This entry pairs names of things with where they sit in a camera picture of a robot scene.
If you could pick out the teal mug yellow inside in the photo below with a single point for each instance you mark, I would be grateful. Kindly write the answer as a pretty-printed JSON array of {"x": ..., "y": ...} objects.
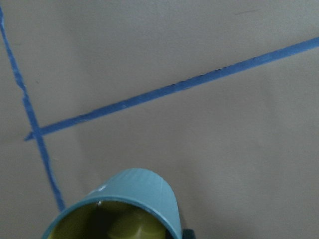
[{"x": 136, "y": 203}]

